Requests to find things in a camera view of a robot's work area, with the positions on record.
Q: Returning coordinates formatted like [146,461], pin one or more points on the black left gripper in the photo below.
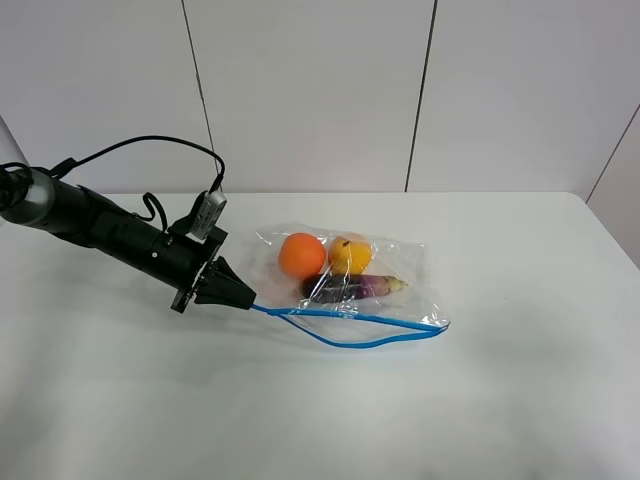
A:
[178,261]

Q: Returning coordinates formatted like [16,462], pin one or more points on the clear zip bag blue seal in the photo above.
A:
[407,315]

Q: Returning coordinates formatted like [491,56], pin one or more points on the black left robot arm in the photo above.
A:
[75,214]

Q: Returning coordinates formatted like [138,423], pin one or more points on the orange fruit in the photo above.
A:
[301,256]

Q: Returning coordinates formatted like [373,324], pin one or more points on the purple eggplant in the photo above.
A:
[336,288]

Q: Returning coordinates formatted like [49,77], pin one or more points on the yellow fruit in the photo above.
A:
[349,254]

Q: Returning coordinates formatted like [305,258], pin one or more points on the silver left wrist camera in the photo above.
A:
[207,210]

